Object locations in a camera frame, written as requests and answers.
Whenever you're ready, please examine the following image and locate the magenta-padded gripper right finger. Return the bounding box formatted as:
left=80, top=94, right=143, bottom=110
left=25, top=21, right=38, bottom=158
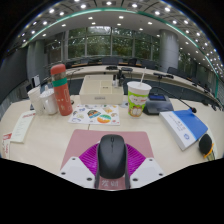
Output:
left=124, top=142, right=166, bottom=190

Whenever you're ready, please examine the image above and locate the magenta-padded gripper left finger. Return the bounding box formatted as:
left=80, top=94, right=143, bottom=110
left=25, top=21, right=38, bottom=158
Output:
left=58, top=142, right=101, bottom=190

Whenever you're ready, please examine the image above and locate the black computer mouse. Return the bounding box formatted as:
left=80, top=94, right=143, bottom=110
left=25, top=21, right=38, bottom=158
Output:
left=97, top=133, right=129, bottom=180

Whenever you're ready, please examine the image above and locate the pink mouse pad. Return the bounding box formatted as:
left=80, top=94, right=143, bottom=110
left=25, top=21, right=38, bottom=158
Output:
left=60, top=129, right=155, bottom=191

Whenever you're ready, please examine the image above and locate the colourful sticker sheet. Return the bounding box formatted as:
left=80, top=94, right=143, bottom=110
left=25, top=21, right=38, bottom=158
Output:
left=68, top=103, right=121, bottom=127

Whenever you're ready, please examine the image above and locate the blue and white book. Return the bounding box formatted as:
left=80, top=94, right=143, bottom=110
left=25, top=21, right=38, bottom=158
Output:
left=158, top=108, right=209, bottom=152

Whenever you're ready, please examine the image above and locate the black conference microphone unit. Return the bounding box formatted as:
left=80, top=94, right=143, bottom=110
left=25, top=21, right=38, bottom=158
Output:
left=142, top=85, right=198, bottom=116

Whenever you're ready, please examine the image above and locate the cartoon paper cup with straw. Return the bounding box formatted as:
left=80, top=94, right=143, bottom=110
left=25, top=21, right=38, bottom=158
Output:
left=126, top=67, right=153, bottom=118

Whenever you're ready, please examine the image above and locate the beige cardboard box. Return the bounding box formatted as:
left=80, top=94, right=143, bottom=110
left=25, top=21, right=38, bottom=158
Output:
left=78, top=74, right=125, bottom=106

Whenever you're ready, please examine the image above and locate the white lidded mug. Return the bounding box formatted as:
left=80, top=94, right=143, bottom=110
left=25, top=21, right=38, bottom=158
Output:
left=39, top=88, right=59, bottom=116

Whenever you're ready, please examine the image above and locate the red thermos bottle green band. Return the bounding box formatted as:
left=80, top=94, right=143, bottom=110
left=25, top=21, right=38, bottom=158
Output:
left=50, top=63, right=74, bottom=117

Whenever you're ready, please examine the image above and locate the red and white leaflet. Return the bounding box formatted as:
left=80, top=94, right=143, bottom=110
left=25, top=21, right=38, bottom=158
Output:
left=0, top=132, right=13, bottom=159

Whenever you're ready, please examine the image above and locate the curved conference desk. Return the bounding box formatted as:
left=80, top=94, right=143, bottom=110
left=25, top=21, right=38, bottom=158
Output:
left=64, top=64, right=221, bottom=108

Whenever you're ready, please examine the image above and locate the group of office chairs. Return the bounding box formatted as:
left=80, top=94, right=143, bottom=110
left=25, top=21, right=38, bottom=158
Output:
left=79, top=55, right=214, bottom=93

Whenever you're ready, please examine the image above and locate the group of ceiling lights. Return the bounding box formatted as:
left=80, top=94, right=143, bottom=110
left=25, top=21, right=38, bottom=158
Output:
left=19, top=0, right=223, bottom=73

